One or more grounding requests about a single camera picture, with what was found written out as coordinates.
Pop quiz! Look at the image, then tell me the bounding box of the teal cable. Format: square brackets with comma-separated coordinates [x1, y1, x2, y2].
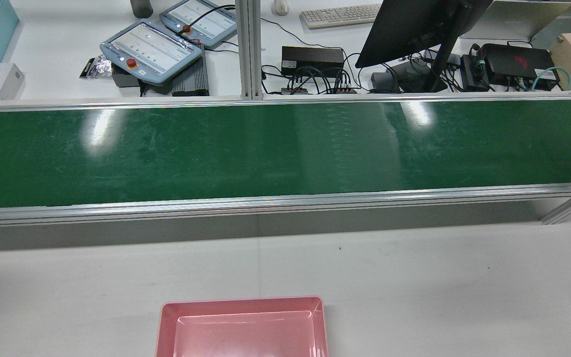
[531, 66, 571, 92]

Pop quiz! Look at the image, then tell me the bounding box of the green conveyor belt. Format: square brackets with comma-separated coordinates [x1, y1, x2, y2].
[0, 92, 571, 229]

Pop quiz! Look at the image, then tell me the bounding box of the dark grey cup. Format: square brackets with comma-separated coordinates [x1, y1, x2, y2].
[130, 0, 154, 19]

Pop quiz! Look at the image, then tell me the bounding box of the black network switch box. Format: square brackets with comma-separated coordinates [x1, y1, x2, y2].
[281, 46, 345, 78]

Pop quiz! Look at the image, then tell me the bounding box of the silver foil packet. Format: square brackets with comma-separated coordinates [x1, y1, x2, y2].
[79, 55, 113, 80]

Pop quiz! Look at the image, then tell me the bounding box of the aluminium profile post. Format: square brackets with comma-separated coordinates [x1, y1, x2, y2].
[234, 0, 263, 101]

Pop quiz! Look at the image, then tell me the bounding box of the grey blue teach pendant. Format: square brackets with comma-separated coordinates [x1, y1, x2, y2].
[159, 0, 237, 49]
[100, 19, 203, 86]

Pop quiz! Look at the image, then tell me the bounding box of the white keyboard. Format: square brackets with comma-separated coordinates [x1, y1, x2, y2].
[299, 4, 383, 29]

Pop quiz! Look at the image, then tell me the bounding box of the pink plastic box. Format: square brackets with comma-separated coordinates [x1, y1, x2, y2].
[156, 296, 329, 357]

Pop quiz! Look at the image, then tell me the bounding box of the black ribbed electronics box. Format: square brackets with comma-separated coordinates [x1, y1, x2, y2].
[171, 44, 210, 97]

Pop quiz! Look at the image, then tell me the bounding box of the black mini computer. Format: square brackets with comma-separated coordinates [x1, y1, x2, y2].
[481, 43, 561, 91]

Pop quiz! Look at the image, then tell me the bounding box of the silver laptop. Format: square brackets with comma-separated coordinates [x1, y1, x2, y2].
[459, 0, 571, 43]

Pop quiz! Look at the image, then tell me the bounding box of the black power adapter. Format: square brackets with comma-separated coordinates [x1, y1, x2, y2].
[460, 44, 490, 92]

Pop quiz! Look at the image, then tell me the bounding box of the black computer monitor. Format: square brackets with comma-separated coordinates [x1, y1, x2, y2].
[355, 0, 493, 93]

